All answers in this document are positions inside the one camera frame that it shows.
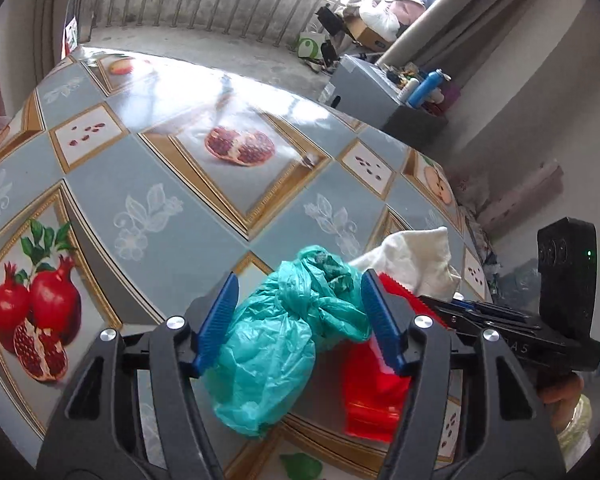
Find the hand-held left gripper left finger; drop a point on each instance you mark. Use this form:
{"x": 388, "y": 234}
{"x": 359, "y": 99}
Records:
{"x": 217, "y": 325}

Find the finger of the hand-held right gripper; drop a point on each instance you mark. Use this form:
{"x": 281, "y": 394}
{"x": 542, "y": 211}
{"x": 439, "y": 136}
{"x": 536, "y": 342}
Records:
{"x": 445, "y": 310}
{"x": 500, "y": 306}

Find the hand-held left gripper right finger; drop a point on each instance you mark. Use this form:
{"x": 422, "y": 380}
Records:
{"x": 380, "y": 320}

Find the green plastic bag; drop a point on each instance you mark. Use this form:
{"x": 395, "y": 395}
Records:
{"x": 260, "y": 360}

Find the white cloth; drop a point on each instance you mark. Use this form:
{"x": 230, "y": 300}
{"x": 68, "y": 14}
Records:
{"x": 420, "y": 260}

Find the red plastic packet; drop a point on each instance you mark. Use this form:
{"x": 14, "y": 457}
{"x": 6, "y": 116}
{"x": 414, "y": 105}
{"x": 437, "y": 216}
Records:
{"x": 370, "y": 400}

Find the person's right hand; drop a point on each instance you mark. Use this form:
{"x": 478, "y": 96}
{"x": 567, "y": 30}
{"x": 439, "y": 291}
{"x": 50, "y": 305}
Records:
{"x": 562, "y": 392}

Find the pink white leaning board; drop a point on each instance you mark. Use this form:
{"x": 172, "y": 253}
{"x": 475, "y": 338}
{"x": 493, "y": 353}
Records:
{"x": 520, "y": 190}

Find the blue bottle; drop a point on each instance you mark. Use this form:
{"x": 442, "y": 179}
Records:
{"x": 425, "y": 87}

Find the grey cabinet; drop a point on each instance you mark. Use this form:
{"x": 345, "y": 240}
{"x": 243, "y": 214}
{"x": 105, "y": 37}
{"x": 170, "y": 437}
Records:
{"x": 375, "y": 95}

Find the beige curtain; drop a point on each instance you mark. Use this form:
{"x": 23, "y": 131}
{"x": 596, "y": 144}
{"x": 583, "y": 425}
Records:
{"x": 460, "y": 25}

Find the white green bag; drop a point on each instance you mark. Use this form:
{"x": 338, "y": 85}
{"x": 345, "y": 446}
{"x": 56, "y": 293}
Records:
{"x": 310, "y": 45}

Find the cardboard box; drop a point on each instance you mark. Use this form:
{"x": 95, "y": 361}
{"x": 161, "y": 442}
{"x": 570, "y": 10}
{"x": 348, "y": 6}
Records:
{"x": 367, "y": 32}

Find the grey striped curtain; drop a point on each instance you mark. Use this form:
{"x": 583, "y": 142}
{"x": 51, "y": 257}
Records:
{"x": 50, "y": 10}

